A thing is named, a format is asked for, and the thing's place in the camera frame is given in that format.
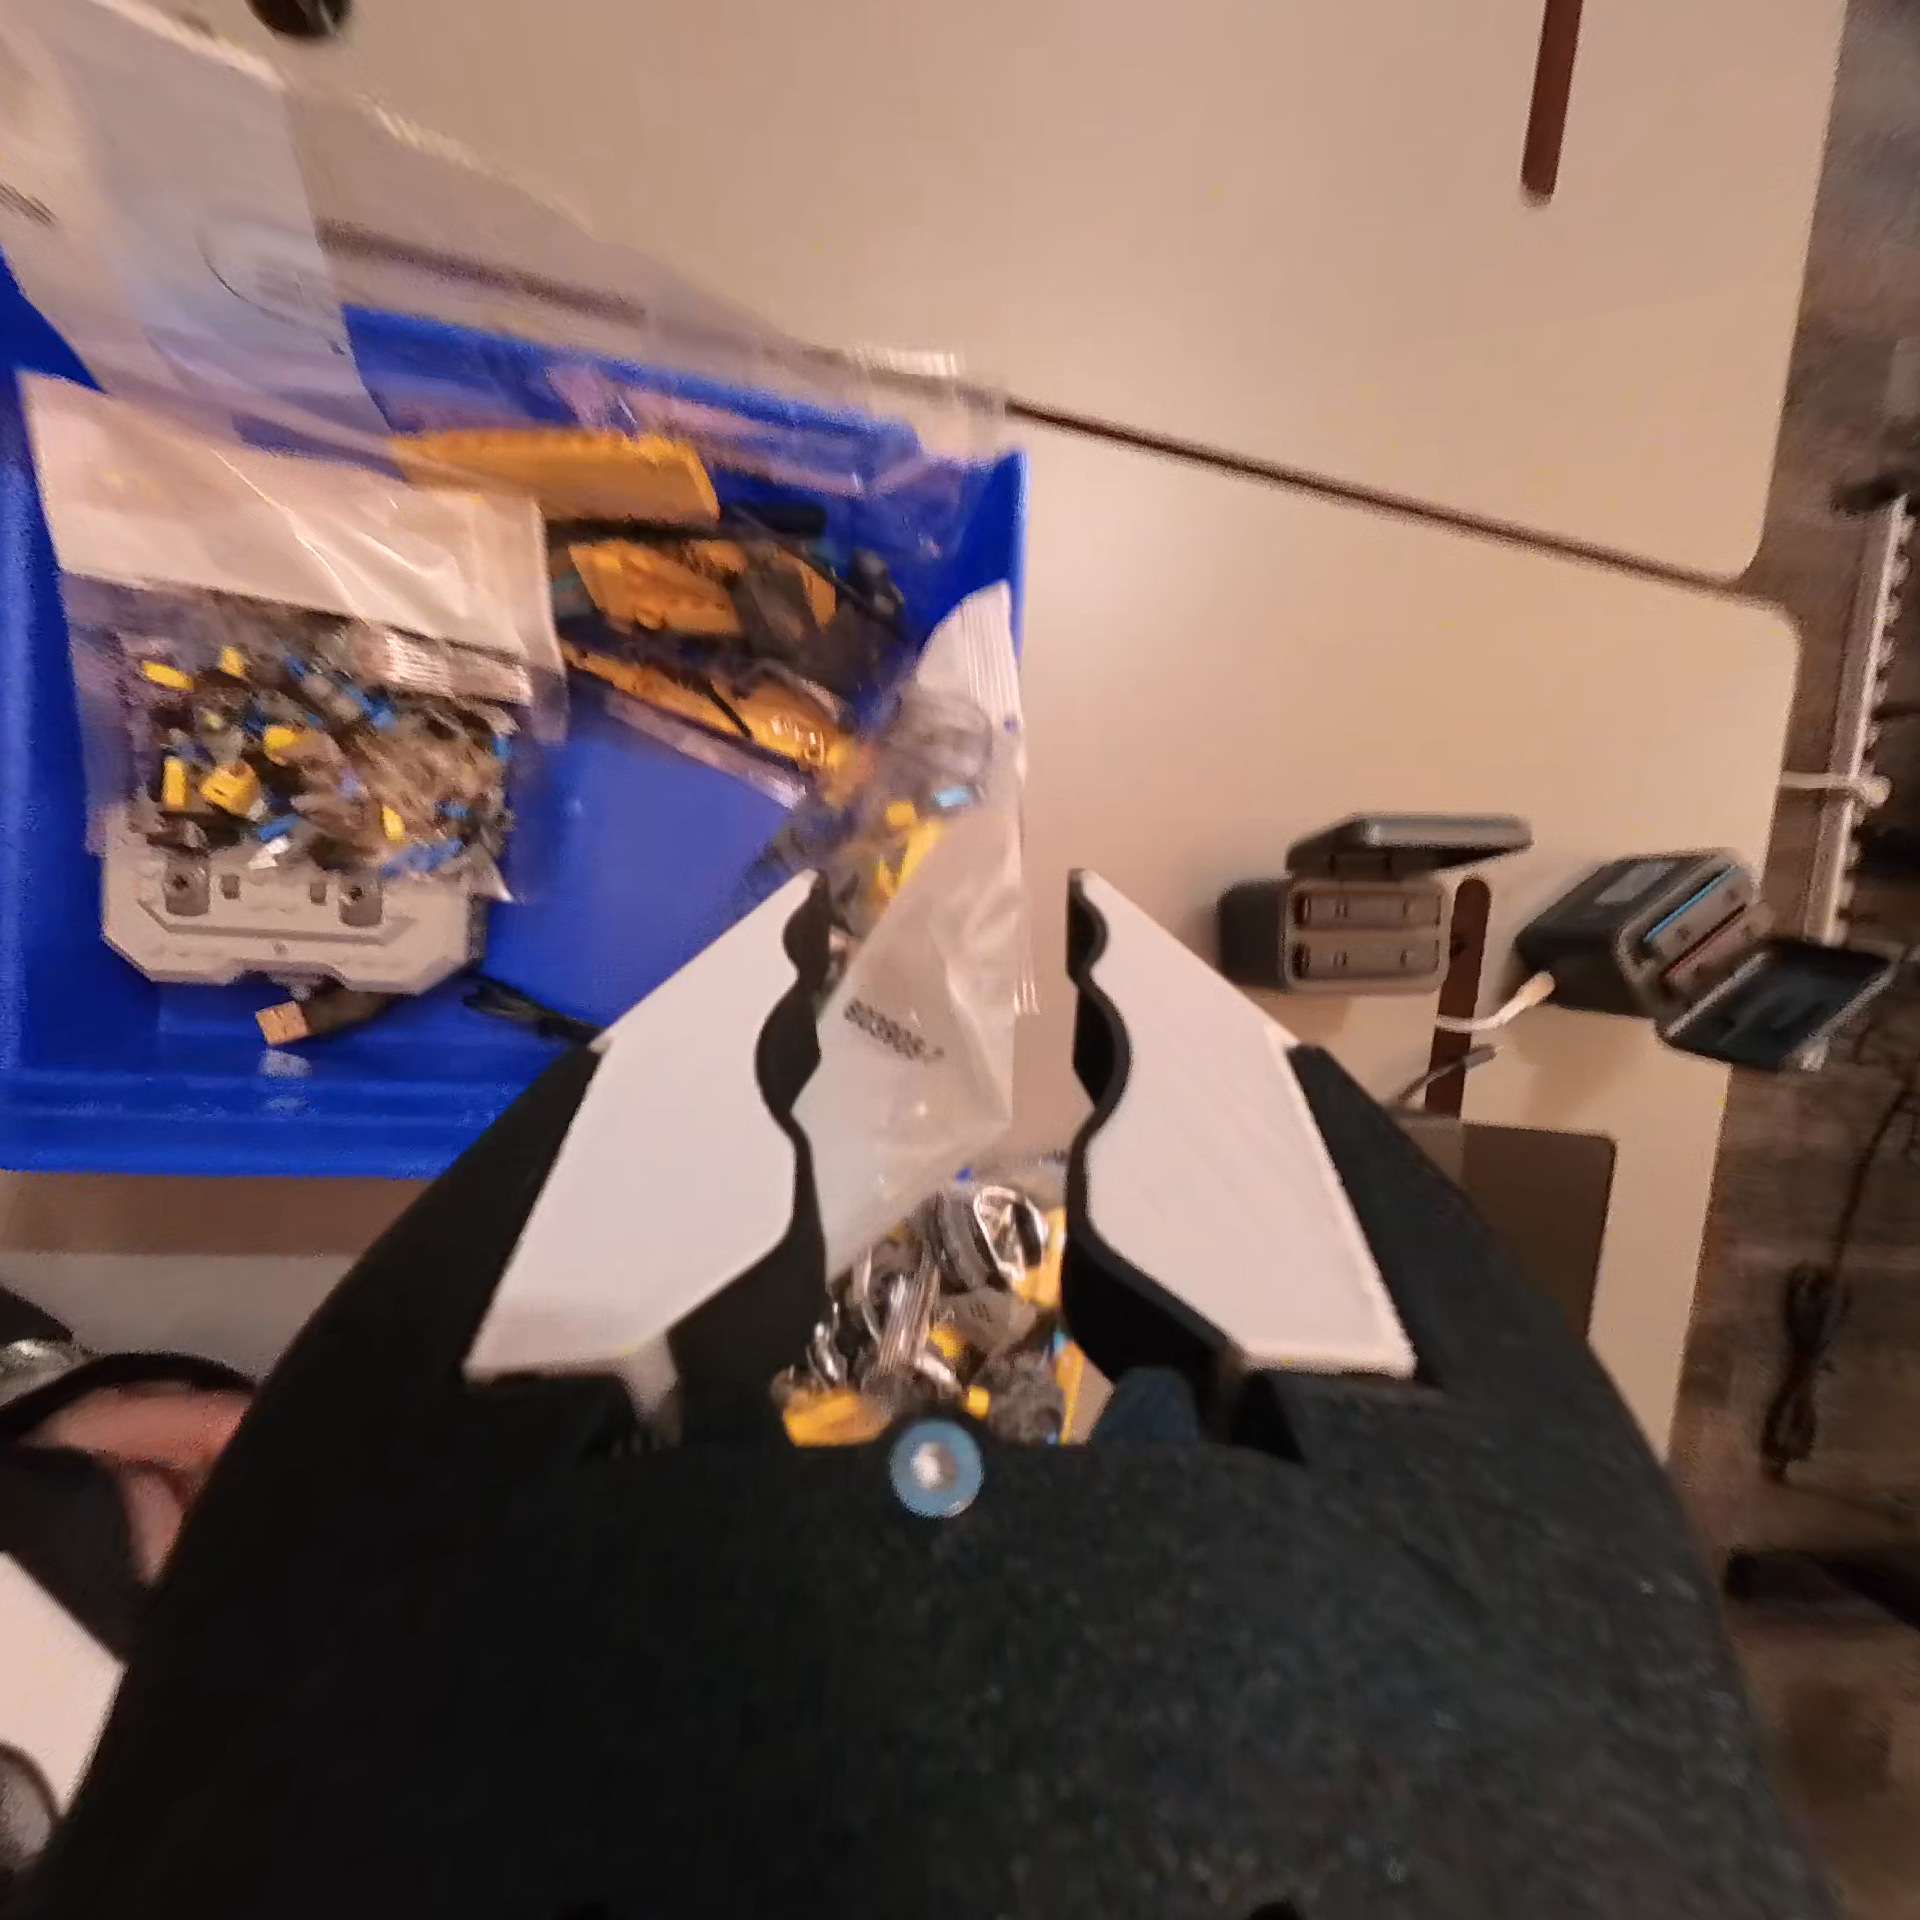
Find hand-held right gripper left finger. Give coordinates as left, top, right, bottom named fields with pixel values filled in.
left=463, top=867, right=839, bottom=1424

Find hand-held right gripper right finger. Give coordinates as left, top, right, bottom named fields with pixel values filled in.
left=1064, top=865, right=1422, bottom=1419

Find blue plastic bin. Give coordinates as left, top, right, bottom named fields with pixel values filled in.
left=0, top=256, right=1038, bottom=1180

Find clear bag of small parts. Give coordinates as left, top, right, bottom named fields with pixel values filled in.
left=772, top=585, right=1086, bottom=1444

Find person's left hand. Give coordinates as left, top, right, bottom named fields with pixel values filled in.
left=27, top=1382, right=255, bottom=1520

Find black charging case blue trim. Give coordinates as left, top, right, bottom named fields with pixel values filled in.
left=1512, top=853, right=1904, bottom=1077

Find clear bag small yellow parts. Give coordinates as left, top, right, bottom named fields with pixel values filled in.
left=24, top=373, right=569, bottom=994

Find yellow and black toy parts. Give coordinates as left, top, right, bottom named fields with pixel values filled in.
left=399, top=432, right=922, bottom=776

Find large clear bag with paper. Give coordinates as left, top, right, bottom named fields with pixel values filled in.
left=0, top=0, right=1011, bottom=482

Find brown strip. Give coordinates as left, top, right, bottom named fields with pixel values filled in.
left=1520, top=0, right=1586, bottom=202

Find white cable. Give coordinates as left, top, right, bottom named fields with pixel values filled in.
left=1428, top=972, right=1566, bottom=1041

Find black cable with gold plug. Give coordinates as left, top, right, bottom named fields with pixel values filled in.
left=252, top=979, right=607, bottom=1057

